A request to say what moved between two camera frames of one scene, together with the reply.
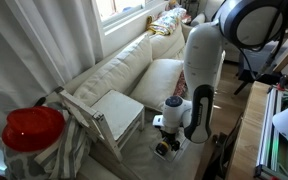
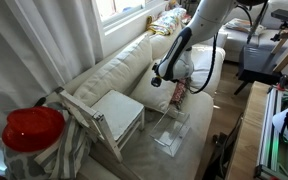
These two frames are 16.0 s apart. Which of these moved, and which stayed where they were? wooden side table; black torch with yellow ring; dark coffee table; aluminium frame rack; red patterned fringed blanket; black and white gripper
Moved: black torch with yellow ring; black and white gripper
Stayed: red patterned fringed blanket; aluminium frame rack; dark coffee table; wooden side table
